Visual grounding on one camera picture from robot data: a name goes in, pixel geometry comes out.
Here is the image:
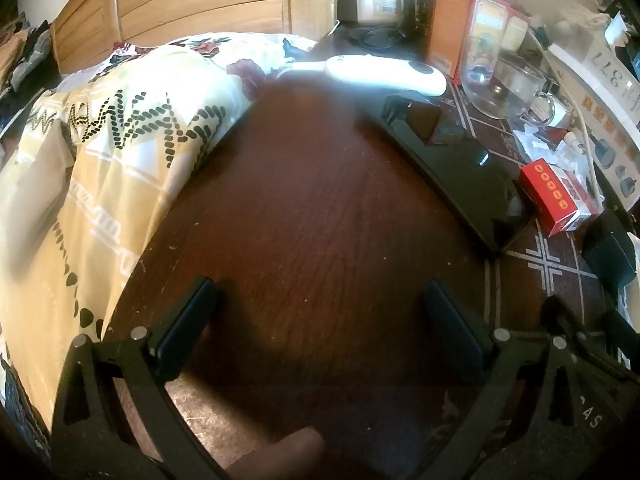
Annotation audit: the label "pile of dark clothes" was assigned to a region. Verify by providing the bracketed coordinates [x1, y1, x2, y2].
[0, 15, 53, 111]

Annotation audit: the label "black glossy flat device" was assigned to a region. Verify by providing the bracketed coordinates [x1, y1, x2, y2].
[382, 95, 538, 261]

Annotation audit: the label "dark cross patterned tablecloth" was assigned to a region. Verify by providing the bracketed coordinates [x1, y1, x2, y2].
[440, 80, 640, 361]

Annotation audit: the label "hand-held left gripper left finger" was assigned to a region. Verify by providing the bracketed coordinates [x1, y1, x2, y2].
[49, 276, 223, 480]

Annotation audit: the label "white crumpled plastic bag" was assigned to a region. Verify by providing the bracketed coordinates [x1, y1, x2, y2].
[540, 0, 626, 41]

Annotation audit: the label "floral pillow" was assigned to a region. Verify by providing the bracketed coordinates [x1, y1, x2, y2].
[111, 32, 321, 92]

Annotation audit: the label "red box with dots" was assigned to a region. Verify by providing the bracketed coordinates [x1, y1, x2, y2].
[517, 157, 593, 238]

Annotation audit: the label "beige zigzag patterned blanket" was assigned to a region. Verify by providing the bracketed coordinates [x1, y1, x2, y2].
[0, 42, 262, 441]

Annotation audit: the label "white cable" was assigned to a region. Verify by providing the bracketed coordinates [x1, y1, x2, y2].
[522, 27, 606, 213]

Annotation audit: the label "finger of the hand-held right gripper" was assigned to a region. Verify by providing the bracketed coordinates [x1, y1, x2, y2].
[545, 296, 628, 378]

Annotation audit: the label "white plastic wrappers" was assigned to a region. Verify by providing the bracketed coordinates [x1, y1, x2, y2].
[512, 127, 591, 181]

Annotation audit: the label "white handheld appliance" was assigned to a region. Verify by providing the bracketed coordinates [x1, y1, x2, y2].
[277, 54, 447, 96]

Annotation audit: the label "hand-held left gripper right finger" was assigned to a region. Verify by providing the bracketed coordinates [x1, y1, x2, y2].
[415, 280, 582, 480]

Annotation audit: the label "wooden headboard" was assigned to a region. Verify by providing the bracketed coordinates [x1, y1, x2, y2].
[50, 0, 336, 76]

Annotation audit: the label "black box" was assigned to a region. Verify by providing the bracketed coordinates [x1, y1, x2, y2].
[582, 210, 638, 288]

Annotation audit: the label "orange and red carton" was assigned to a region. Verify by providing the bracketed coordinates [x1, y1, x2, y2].
[425, 0, 512, 86]

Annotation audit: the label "person's left hand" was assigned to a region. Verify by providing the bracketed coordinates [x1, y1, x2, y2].
[225, 429, 327, 480]

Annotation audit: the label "small beige box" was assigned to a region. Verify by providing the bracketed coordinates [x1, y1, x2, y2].
[502, 12, 531, 53]

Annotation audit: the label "white printed carton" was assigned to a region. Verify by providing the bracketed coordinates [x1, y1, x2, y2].
[542, 35, 640, 211]

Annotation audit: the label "small glass bottle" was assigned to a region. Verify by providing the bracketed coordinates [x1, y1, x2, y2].
[530, 92, 576, 128]

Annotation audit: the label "clear glass jug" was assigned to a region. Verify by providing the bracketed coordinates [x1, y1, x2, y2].
[460, 35, 548, 120]

